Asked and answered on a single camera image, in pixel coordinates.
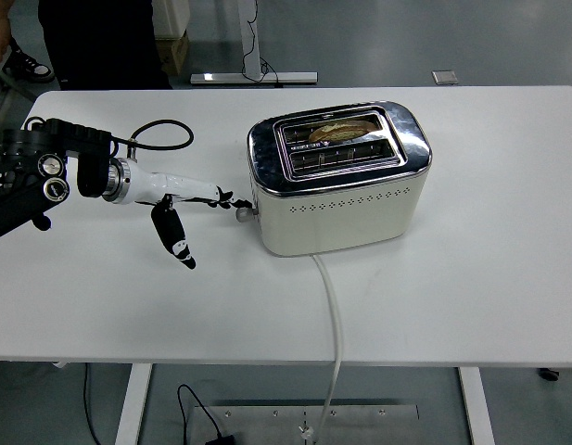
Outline cream toaster with chrome top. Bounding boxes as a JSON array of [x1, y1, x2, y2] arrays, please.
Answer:
[[247, 100, 433, 258]]

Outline person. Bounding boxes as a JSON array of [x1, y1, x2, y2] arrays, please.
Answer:
[[37, 0, 173, 92]]

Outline white table leg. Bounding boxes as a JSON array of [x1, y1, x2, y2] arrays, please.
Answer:
[[457, 366, 496, 445], [113, 363, 153, 445]]

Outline white box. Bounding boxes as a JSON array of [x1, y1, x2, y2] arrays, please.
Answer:
[[151, 0, 192, 41]]

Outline black cable with adapter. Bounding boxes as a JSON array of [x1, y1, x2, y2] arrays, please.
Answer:
[[176, 383, 238, 445]]

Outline person's black-white shoe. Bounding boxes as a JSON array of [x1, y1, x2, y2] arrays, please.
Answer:
[[9, 39, 56, 84]]

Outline grey metal plate with screws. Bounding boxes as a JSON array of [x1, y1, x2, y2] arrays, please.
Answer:
[[192, 403, 420, 445]]

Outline white power cord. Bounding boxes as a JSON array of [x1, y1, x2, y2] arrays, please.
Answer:
[[299, 253, 345, 441]]

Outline brown bread slice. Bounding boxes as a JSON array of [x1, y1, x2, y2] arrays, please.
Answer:
[[308, 119, 375, 144]]

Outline silver desk stand with foot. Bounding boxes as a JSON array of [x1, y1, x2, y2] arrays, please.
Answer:
[[190, 0, 319, 87]]

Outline white-black robot hand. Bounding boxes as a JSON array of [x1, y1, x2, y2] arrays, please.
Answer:
[[121, 159, 255, 271]]

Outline thin black cable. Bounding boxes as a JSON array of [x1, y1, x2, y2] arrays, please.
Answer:
[[83, 363, 104, 445]]

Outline black cable on desk stand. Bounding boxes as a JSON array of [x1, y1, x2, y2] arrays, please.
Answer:
[[241, 0, 286, 88]]

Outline brown cardboard box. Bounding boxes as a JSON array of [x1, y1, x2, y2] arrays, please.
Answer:
[[155, 30, 191, 78]]

